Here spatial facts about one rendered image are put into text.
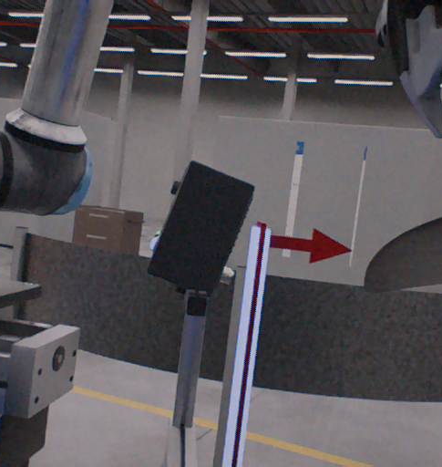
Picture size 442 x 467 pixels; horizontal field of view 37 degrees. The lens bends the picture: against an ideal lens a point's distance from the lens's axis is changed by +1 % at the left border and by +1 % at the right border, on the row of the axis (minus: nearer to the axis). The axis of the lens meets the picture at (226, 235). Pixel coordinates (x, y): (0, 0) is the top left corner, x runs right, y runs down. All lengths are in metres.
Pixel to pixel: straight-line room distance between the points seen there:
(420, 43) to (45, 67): 0.59
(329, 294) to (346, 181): 4.38
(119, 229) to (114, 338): 4.75
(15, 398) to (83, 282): 1.72
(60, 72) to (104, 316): 1.65
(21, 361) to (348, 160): 5.94
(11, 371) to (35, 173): 0.28
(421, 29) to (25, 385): 0.61
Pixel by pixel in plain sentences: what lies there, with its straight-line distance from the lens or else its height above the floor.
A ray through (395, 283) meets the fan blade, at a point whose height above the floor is 1.15.
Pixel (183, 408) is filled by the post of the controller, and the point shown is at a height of 0.89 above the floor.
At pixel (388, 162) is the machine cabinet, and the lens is 6.57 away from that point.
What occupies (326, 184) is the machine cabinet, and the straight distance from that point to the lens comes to 6.67.
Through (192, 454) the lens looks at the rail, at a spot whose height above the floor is 0.86.
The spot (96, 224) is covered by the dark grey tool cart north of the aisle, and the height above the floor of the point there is 0.71.
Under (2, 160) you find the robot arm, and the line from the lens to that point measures 0.94.
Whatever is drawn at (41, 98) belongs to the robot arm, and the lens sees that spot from 0.97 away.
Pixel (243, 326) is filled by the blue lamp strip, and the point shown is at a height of 1.12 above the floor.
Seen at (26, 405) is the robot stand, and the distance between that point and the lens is 0.87.
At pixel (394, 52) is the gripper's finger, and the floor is 1.33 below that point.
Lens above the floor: 1.21
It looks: 3 degrees down
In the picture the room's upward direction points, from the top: 7 degrees clockwise
